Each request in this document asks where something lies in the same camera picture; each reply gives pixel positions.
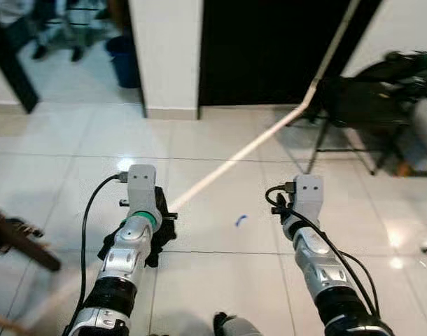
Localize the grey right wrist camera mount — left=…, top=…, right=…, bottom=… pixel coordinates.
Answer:
left=293, top=175, right=324, bottom=222

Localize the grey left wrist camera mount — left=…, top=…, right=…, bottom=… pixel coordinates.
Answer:
left=126, top=164, right=159, bottom=215

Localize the dark wooden furniture leg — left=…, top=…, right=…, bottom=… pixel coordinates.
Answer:
left=0, top=206, right=62, bottom=273

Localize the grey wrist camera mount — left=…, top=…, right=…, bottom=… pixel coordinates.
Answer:
left=126, top=164, right=159, bottom=215
left=293, top=175, right=324, bottom=222

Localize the blue waste bin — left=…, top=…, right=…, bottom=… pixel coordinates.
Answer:
left=105, top=35, right=142, bottom=90

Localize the black door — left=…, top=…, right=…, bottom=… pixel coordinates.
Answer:
left=198, top=0, right=384, bottom=107

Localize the grey robot right foot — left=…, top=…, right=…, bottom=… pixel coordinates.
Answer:
left=212, top=311, right=265, bottom=336

